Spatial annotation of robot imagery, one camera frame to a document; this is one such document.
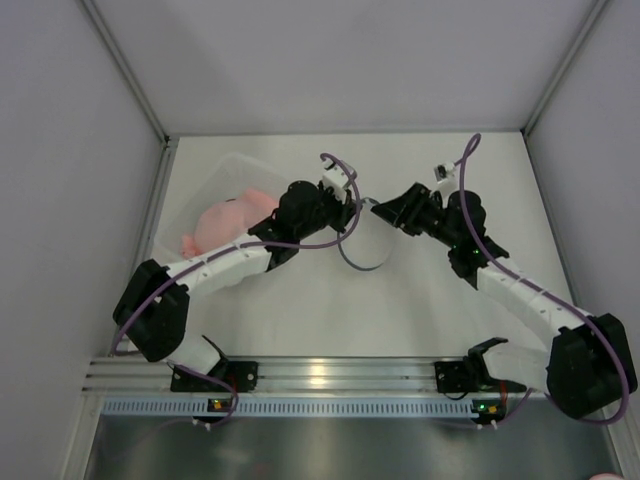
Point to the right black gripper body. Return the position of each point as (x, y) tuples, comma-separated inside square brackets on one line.
[(413, 212)]

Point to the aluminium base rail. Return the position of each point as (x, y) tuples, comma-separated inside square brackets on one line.
[(279, 376)]

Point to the slotted cable duct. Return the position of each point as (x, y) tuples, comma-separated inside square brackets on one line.
[(302, 407)]

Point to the left aluminium frame post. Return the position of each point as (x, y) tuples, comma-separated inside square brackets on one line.
[(123, 67)]

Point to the round mesh laundry bag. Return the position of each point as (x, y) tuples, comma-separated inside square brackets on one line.
[(372, 241)]

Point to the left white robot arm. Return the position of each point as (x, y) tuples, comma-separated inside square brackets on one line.
[(153, 311)]

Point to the right aluminium frame post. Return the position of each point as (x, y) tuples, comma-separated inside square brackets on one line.
[(579, 39)]

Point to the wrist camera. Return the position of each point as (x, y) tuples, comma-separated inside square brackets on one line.
[(446, 175), (336, 177)]

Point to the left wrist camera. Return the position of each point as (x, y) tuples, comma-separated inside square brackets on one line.
[(336, 177)]

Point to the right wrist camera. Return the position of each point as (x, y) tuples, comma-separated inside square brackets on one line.
[(446, 175)]

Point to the aluminium frame post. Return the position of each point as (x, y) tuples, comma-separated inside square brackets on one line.
[(123, 67), (579, 39)]

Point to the white plastic basket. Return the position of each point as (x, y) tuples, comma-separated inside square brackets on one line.
[(220, 200)]

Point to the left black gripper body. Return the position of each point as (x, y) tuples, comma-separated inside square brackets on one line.
[(343, 212)]

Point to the pink garment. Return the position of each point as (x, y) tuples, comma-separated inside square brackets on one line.
[(225, 221)]

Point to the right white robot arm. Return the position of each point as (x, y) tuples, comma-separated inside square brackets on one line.
[(583, 363)]

